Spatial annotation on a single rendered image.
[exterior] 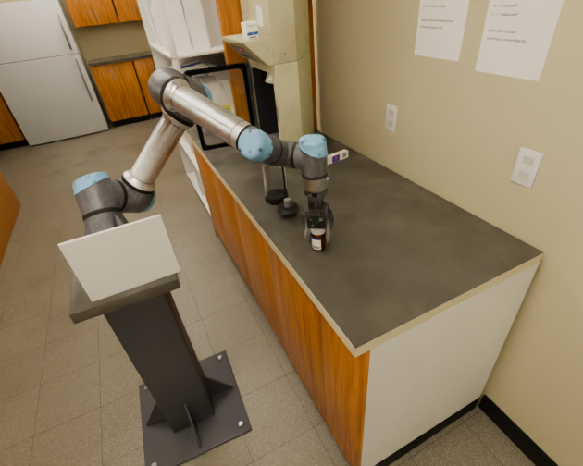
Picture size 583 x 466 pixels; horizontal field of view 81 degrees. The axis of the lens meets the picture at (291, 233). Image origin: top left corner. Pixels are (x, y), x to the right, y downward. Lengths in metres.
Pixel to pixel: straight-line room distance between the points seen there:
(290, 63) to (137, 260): 1.02
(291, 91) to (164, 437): 1.70
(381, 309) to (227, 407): 1.15
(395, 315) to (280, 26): 1.19
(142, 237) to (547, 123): 1.20
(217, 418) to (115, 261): 1.05
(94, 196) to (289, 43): 0.97
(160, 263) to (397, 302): 0.73
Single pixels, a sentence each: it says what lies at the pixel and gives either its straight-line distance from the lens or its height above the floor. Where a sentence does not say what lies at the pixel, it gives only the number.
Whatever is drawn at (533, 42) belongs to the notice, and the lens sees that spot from 1.25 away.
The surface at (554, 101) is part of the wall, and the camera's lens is 1.23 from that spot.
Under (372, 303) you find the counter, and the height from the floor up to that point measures 0.94.
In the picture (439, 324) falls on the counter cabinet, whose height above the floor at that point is 0.85.
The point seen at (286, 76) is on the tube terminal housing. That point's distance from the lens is 1.64.
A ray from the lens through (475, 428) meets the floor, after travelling 1.95.
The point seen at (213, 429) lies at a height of 0.02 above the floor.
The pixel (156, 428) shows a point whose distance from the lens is 2.00.
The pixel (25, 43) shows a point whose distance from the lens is 6.42.
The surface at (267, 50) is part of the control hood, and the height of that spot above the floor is 1.47.
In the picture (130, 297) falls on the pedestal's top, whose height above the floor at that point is 0.93.
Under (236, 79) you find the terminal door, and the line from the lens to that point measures 1.89.
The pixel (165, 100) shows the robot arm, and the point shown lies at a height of 1.45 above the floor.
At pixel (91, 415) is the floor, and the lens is 2.21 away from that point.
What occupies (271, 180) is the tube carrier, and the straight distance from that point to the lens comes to 1.38.
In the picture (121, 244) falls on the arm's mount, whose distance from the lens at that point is 1.12.
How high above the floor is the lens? 1.67
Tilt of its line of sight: 36 degrees down
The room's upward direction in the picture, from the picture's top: 6 degrees counter-clockwise
